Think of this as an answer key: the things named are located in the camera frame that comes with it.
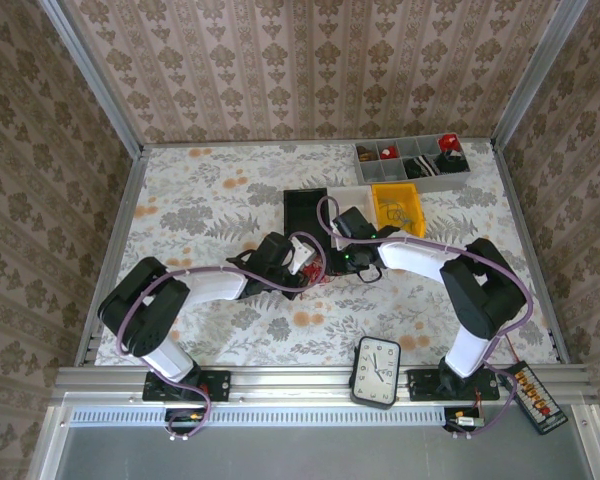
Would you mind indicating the black plastic bin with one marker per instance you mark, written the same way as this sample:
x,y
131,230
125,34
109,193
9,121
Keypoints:
x,y
305,210

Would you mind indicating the black rectangular analog clock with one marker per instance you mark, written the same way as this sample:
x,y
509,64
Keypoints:
x,y
375,372

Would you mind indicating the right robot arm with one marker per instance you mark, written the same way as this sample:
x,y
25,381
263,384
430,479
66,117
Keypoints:
x,y
480,300

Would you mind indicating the floral tablecloth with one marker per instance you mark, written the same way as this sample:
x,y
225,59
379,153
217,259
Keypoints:
x,y
240,330

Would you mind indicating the aluminium rail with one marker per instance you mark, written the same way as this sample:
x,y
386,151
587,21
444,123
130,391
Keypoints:
x,y
290,385

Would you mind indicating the black bundled item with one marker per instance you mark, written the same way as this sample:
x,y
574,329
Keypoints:
x,y
452,161

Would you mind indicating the white plastic bin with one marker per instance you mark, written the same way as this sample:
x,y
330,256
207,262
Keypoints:
x,y
352,196

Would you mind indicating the red and white small item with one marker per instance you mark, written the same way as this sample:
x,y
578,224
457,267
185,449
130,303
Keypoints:
x,y
389,153

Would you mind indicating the yellow plastic bin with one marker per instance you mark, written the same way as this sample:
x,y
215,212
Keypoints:
x,y
382,196

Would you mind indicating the grey compartment organizer tray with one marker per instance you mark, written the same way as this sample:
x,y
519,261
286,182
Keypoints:
x,y
380,172

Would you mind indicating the aluminium frame post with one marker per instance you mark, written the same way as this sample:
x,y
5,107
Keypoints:
x,y
95,80
535,75

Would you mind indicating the brown small item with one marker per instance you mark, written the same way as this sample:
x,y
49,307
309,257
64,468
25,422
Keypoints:
x,y
365,154

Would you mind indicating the black connector module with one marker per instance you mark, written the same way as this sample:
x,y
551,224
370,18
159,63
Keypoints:
x,y
187,417
465,420

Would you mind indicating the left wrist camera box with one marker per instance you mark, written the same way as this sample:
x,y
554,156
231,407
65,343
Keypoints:
x,y
301,255

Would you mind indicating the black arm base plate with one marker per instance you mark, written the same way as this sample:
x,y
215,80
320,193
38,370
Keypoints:
x,y
422,387
215,385

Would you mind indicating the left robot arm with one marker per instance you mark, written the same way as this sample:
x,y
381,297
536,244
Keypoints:
x,y
145,310

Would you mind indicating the black terminal board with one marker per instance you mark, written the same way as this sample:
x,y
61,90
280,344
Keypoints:
x,y
537,400

